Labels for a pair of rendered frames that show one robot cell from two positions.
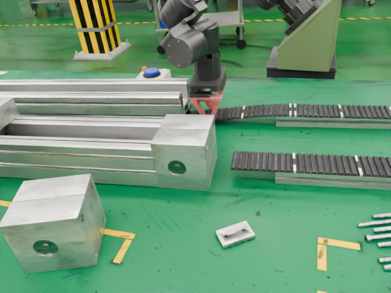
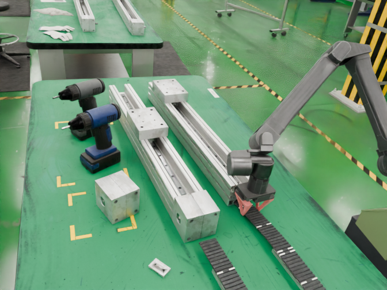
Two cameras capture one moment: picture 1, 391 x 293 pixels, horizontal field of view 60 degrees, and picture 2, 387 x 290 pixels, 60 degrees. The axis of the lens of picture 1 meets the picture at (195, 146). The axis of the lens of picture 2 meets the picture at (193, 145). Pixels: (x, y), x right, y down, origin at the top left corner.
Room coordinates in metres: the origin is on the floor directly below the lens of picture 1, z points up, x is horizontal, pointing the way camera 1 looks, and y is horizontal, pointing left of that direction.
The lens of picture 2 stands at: (-0.01, -0.47, 1.52)
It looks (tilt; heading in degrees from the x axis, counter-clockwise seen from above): 33 degrees down; 46
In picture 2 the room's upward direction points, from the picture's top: 7 degrees clockwise
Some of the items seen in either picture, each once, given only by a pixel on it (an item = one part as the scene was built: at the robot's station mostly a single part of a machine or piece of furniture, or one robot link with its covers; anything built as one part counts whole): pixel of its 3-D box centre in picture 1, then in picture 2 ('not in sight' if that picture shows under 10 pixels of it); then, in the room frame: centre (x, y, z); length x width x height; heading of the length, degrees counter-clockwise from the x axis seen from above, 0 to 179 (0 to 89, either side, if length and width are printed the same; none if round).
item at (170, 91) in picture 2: not in sight; (169, 93); (0.86, 0.64, 0.87); 0.16 x 0.11 x 0.07; 75
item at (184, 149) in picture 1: (188, 147); (198, 214); (0.51, 0.01, 0.83); 0.12 x 0.09 x 0.10; 165
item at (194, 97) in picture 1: (208, 101); (248, 202); (0.66, -0.04, 0.84); 0.07 x 0.07 x 0.09; 75
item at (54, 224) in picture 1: (61, 216); (121, 195); (0.36, 0.21, 0.83); 0.11 x 0.10 x 0.10; 0
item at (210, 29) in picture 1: (203, 39); (260, 166); (0.67, -0.04, 0.97); 0.07 x 0.06 x 0.07; 146
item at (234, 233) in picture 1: (234, 234); (159, 267); (0.33, -0.04, 0.78); 0.05 x 0.03 x 0.01; 105
